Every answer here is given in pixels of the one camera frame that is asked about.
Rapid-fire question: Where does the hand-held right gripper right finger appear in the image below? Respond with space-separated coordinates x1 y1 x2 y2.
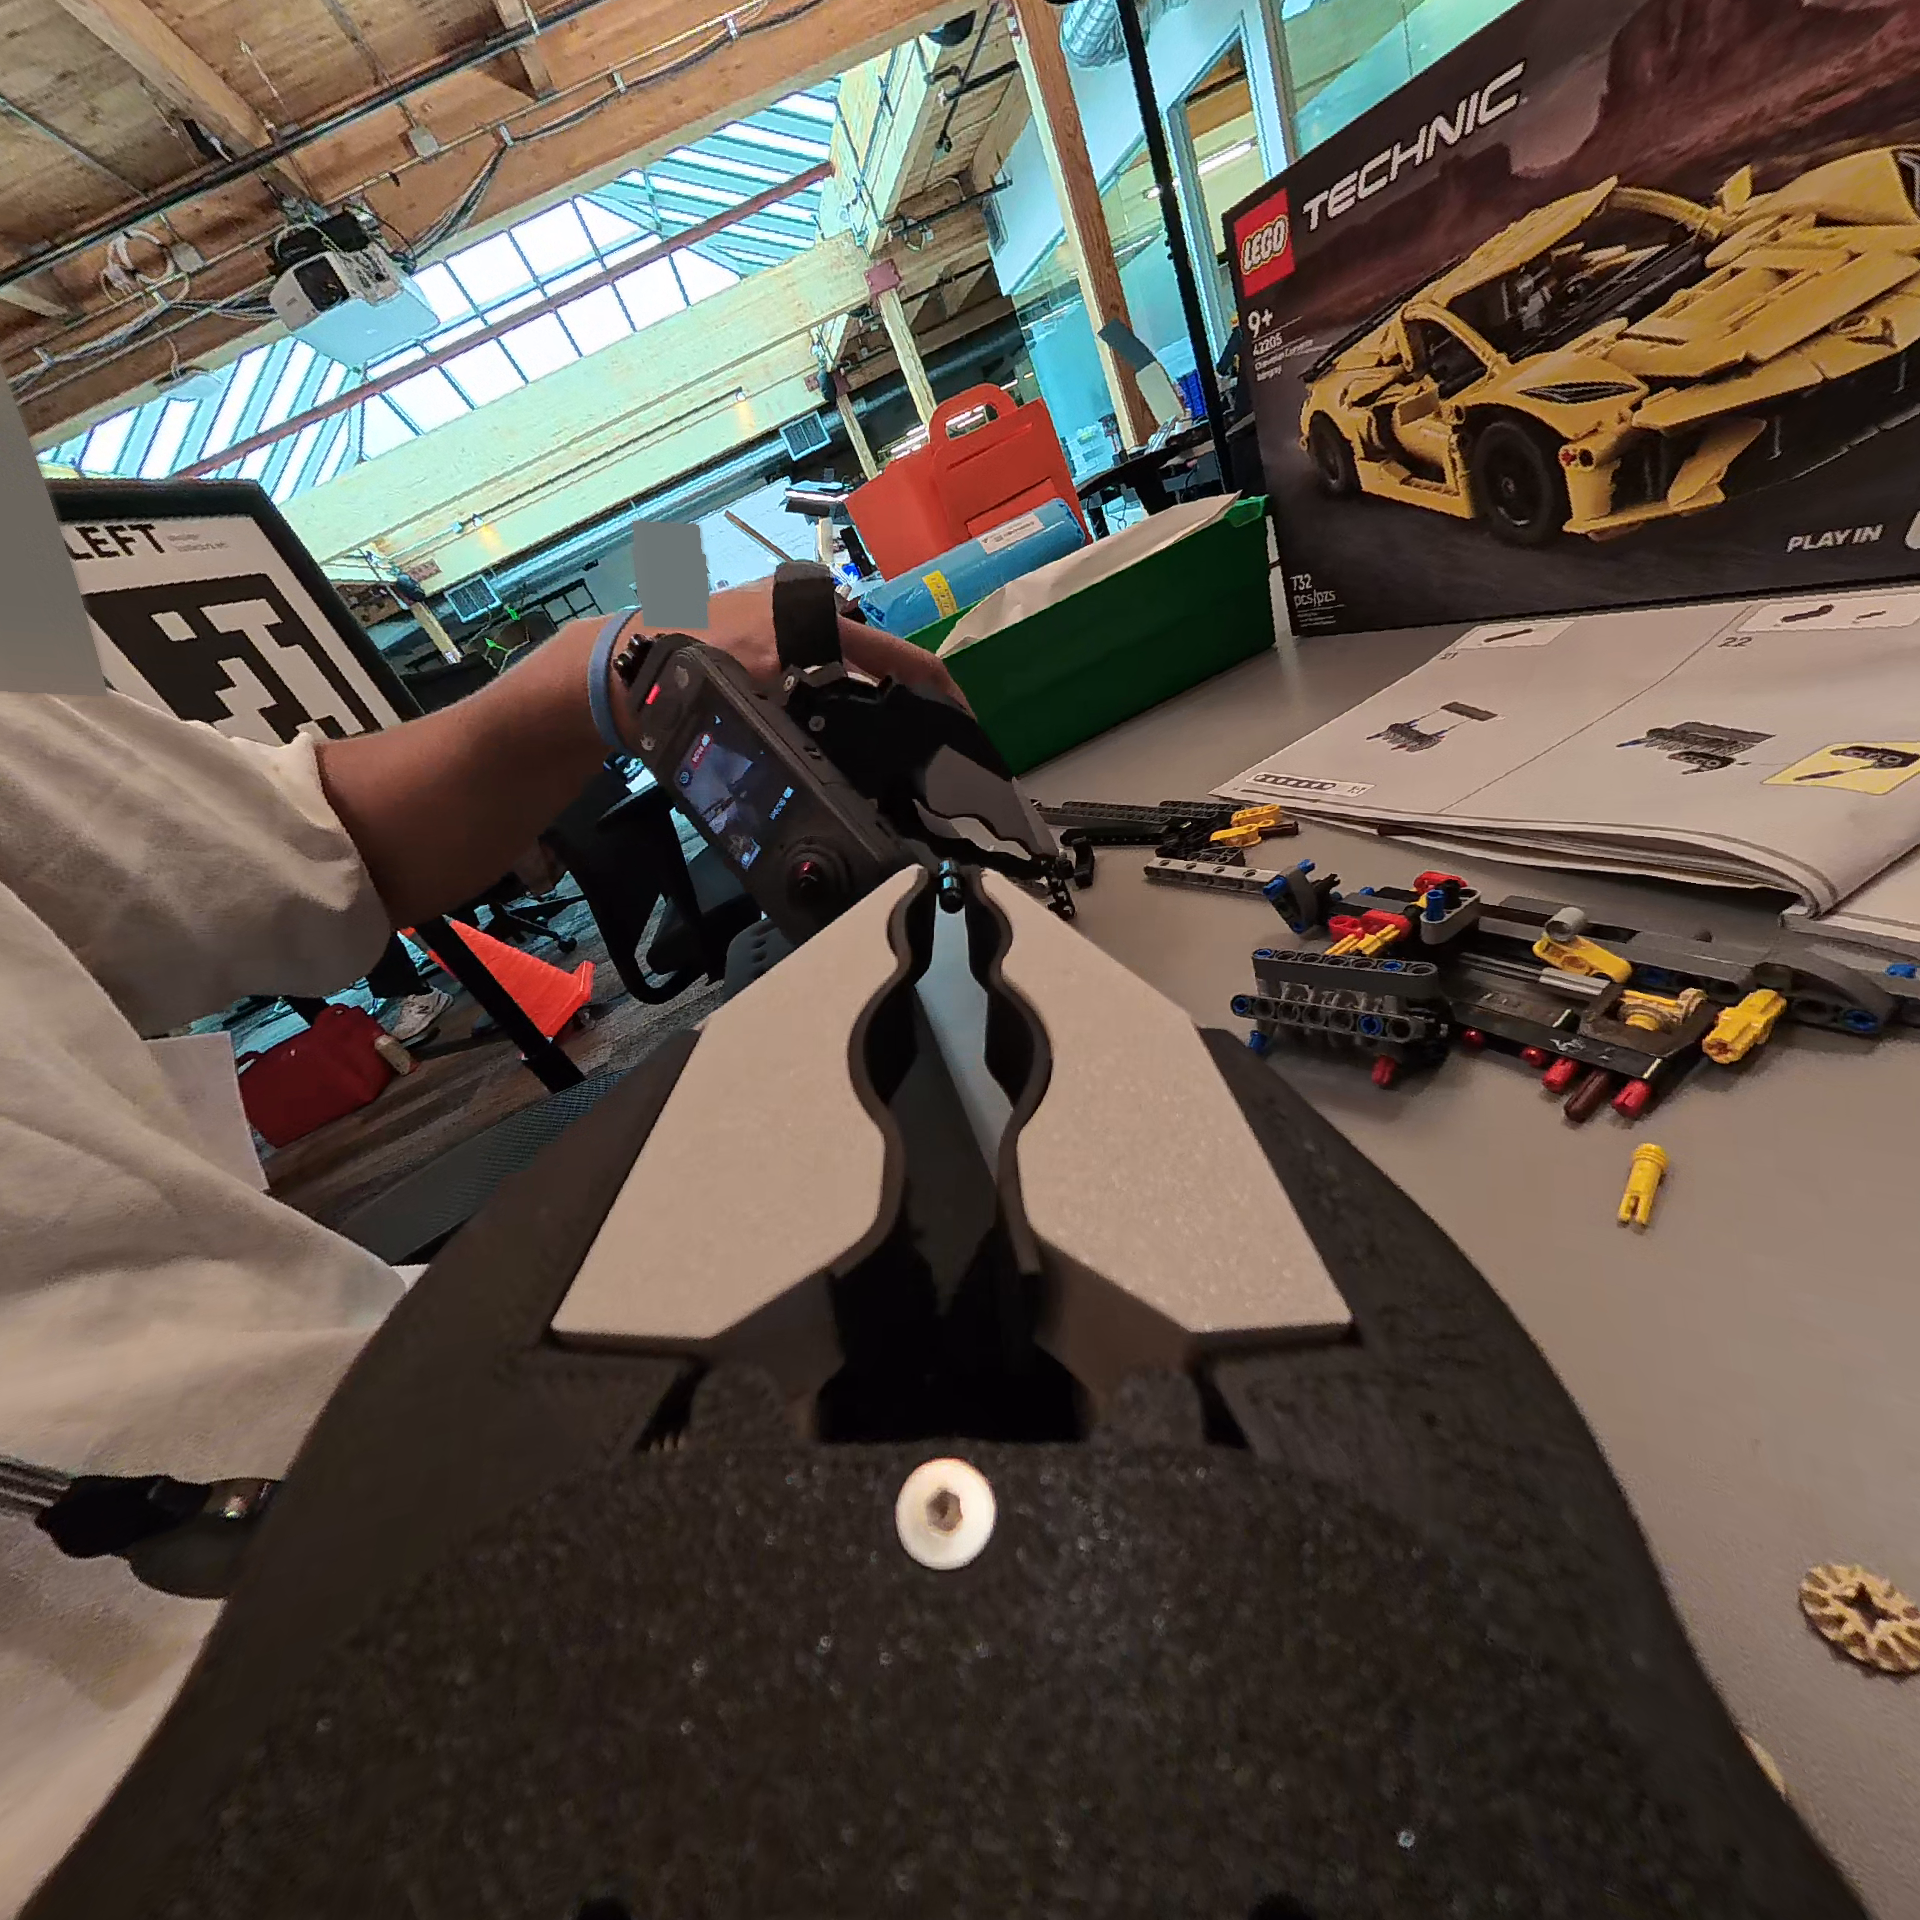
960 867 1359 1437

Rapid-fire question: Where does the pile of dark lego beams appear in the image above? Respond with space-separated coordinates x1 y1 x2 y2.
1036 798 1298 886

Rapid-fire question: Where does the lego set box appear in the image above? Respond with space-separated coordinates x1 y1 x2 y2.
1223 0 1920 639

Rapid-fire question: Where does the red plastic tote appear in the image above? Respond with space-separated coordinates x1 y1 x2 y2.
848 381 1085 579

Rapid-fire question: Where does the green plastic bin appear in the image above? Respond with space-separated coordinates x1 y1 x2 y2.
907 495 1279 775

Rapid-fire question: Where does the orange striped cone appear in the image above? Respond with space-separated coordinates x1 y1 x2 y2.
404 919 597 1039

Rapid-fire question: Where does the tan lego gear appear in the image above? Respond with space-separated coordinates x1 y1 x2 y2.
1799 1563 1920 1674

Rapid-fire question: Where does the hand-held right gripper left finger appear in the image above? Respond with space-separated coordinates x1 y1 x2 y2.
548 867 945 1437

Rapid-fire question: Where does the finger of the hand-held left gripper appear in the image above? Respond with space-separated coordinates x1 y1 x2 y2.
922 780 1079 894

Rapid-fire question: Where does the person's left forearm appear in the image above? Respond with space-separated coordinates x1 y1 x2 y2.
315 614 625 932

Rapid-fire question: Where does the blue wristband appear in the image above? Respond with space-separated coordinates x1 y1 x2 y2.
586 609 644 758

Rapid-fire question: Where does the red bag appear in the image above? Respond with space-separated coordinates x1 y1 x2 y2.
241 1005 410 1150

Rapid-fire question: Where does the blue cylinder roll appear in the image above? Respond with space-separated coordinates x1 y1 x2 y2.
863 498 1089 634

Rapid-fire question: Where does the grey ceiling unit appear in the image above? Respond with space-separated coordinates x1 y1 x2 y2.
269 211 444 369

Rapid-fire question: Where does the framed marker sign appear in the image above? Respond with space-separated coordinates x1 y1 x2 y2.
52 479 424 745

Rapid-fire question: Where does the white shirt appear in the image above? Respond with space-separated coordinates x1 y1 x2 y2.
0 691 415 1906

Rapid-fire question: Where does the instruction booklet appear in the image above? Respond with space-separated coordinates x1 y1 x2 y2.
1212 587 1920 951

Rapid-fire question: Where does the lego chassis assembly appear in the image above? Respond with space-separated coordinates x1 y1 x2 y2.
1266 862 1920 1124

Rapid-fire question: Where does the person's left hand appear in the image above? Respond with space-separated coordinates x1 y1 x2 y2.
637 577 976 713

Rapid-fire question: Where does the white paper bag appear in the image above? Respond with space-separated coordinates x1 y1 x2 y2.
937 495 1240 654

